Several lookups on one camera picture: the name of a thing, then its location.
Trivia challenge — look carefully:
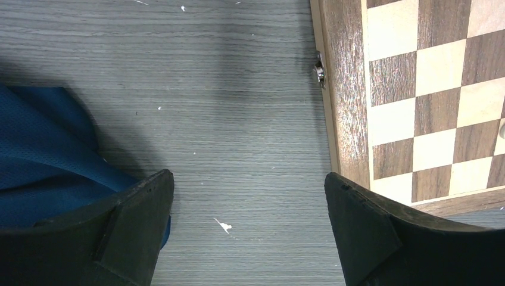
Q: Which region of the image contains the wooden chess board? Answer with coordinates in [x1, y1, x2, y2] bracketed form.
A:
[310, 1, 504, 216]

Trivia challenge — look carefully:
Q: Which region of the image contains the dark blue cloth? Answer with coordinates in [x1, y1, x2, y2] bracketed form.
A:
[0, 83, 172, 250]

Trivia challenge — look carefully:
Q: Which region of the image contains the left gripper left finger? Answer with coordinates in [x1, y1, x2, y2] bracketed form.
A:
[1, 169, 174, 285]

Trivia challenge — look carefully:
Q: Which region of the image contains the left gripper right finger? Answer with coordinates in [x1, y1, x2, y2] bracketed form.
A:
[324, 172, 504, 285]

